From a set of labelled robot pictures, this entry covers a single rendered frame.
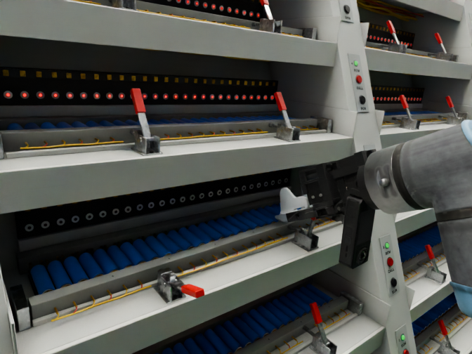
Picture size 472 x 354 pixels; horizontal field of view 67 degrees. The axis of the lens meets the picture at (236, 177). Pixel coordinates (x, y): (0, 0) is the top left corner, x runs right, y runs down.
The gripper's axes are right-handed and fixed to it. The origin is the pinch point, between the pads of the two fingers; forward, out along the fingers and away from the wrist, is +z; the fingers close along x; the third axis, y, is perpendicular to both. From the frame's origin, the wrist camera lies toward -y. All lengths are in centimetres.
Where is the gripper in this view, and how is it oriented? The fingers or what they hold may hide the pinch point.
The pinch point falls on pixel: (288, 218)
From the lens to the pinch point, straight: 67.3
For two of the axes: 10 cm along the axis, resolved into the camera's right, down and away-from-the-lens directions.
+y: -2.4, -9.6, 1.1
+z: -5.6, 2.3, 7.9
